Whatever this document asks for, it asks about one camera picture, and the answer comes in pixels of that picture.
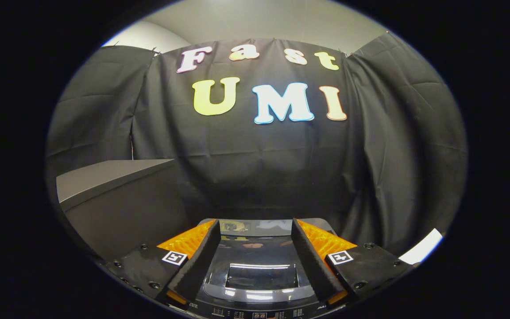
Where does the black backdrop cloth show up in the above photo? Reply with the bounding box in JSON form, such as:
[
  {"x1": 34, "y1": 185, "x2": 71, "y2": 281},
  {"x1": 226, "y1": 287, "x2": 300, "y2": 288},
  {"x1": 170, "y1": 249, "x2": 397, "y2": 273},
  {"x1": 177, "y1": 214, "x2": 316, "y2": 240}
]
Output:
[{"x1": 46, "y1": 32, "x2": 469, "y2": 257}]

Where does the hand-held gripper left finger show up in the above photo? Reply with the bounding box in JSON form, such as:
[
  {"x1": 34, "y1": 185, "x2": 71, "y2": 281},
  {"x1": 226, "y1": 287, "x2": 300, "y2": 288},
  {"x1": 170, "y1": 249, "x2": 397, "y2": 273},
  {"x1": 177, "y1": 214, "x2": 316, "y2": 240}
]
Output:
[{"x1": 106, "y1": 219, "x2": 221, "y2": 307}]

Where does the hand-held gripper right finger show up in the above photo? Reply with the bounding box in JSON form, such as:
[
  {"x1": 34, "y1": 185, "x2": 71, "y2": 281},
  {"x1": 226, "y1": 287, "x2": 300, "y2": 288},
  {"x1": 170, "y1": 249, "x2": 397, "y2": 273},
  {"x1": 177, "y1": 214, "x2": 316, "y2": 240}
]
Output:
[{"x1": 291, "y1": 218, "x2": 416, "y2": 307}]

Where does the dark glass washing machine lid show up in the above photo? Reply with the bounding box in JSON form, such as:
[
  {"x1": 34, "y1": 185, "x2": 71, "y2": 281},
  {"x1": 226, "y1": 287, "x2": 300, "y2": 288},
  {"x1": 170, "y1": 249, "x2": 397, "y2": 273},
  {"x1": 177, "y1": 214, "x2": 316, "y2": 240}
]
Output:
[{"x1": 201, "y1": 218, "x2": 338, "y2": 304}]

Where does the grey side cabinet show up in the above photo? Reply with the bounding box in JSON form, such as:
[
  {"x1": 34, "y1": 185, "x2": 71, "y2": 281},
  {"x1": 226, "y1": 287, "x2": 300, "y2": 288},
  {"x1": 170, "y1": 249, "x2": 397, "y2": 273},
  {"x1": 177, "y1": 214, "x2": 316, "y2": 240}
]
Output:
[{"x1": 56, "y1": 159, "x2": 190, "y2": 261}]

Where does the dark grey washing machine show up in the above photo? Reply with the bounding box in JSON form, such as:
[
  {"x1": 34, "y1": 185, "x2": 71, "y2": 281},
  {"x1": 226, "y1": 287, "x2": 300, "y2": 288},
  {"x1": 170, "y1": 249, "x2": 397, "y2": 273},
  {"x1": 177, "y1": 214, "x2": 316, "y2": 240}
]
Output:
[{"x1": 188, "y1": 217, "x2": 340, "y2": 319}]

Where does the white flat board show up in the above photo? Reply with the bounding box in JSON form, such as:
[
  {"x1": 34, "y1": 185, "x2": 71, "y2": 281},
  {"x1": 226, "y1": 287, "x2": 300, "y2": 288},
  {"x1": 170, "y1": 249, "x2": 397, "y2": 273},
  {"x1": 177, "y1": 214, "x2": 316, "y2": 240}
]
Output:
[{"x1": 398, "y1": 228, "x2": 444, "y2": 265}]

